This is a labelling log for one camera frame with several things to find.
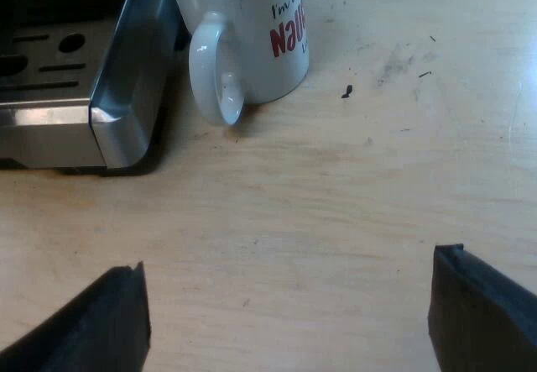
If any steel espresso machine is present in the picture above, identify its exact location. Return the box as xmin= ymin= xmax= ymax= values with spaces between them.
xmin=0 ymin=0 xmax=188 ymax=176

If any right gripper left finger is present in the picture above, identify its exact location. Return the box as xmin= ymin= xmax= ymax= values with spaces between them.
xmin=0 ymin=261 xmax=152 ymax=372

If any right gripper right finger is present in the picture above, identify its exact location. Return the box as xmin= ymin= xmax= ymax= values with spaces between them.
xmin=426 ymin=244 xmax=537 ymax=372

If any white mug with red print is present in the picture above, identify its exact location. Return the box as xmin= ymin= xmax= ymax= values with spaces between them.
xmin=165 ymin=0 xmax=310 ymax=128

